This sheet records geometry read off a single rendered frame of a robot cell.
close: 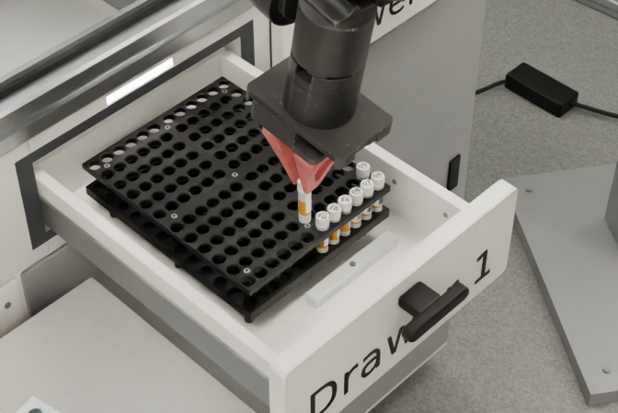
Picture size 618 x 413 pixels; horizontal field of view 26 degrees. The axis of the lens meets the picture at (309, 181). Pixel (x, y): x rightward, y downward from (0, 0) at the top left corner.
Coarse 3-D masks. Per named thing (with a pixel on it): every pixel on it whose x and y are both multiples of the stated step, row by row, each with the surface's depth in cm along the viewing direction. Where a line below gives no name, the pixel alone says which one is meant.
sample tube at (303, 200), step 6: (300, 186) 110; (300, 192) 112; (300, 198) 112; (306, 198) 111; (300, 204) 112; (306, 204) 112; (300, 210) 113; (306, 210) 112; (300, 216) 113; (306, 216) 113; (300, 222) 114; (306, 222) 113
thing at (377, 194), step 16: (384, 192) 120; (352, 208) 119; (336, 224) 117; (288, 240) 116; (320, 240) 116; (272, 256) 114; (256, 272) 114; (272, 272) 113; (240, 288) 112; (256, 288) 112
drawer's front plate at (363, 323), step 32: (512, 192) 116; (448, 224) 113; (480, 224) 115; (512, 224) 120; (416, 256) 111; (448, 256) 113; (384, 288) 108; (480, 288) 122; (352, 320) 106; (384, 320) 110; (288, 352) 103; (320, 352) 104; (352, 352) 109; (384, 352) 113; (288, 384) 103; (320, 384) 107; (352, 384) 112
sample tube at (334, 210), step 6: (330, 204) 117; (336, 204) 117; (330, 210) 117; (336, 210) 117; (330, 216) 117; (336, 216) 117; (336, 222) 117; (336, 234) 119; (330, 240) 119; (336, 240) 119
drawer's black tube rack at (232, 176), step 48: (192, 96) 130; (240, 96) 130; (144, 144) 125; (192, 144) 125; (240, 144) 125; (96, 192) 124; (144, 192) 120; (192, 192) 124; (240, 192) 120; (288, 192) 120; (336, 192) 121; (192, 240) 120; (240, 240) 116; (288, 288) 116
